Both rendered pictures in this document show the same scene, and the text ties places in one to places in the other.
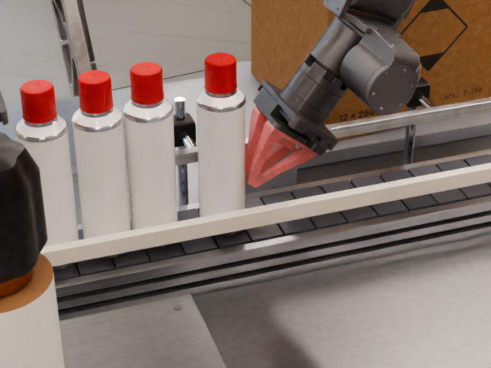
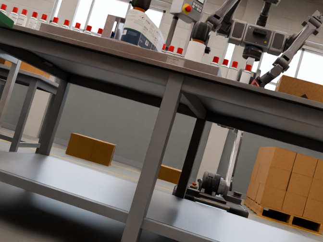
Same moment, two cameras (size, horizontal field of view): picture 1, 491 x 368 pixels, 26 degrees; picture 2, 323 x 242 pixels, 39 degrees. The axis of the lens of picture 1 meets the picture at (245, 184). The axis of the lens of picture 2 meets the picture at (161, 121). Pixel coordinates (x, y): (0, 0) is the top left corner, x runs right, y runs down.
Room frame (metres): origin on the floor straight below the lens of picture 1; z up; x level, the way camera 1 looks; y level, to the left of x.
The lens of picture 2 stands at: (-1.42, -0.94, 0.52)
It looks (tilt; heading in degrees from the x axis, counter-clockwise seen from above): 3 degrees up; 30
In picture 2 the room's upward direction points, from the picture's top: 16 degrees clockwise
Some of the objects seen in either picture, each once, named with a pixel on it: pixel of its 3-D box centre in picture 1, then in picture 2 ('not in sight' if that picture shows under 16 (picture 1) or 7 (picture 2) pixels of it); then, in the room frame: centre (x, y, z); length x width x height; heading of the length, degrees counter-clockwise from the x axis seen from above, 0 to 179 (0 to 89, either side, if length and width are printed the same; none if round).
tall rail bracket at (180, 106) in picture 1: (188, 169); not in sight; (1.06, 0.07, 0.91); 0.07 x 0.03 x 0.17; 19
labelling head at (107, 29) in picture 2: not in sight; (115, 41); (0.66, 0.72, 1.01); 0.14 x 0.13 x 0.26; 109
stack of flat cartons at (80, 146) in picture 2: not in sight; (92, 149); (4.04, 3.27, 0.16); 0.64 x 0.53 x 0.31; 121
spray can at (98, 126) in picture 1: (101, 165); (221, 76); (0.95, 0.15, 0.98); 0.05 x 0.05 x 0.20
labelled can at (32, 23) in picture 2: not in sight; (31, 28); (0.56, 1.30, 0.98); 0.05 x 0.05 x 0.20
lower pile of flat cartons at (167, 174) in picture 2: not in sight; (169, 174); (5.03, 2.42, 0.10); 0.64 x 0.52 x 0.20; 114
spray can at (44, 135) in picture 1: (47, 175); (211, 74); (0.93, 0.20, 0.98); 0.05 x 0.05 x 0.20
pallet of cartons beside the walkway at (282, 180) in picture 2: not in sight; (287, 186); (4.98, 0.61, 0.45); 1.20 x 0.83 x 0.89; 28
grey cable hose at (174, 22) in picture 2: not in sight; (170, 33); (0.93, 0.54, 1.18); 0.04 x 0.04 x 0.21
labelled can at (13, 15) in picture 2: not in sight; (11, 23); (0.51, 1.44, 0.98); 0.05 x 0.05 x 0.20
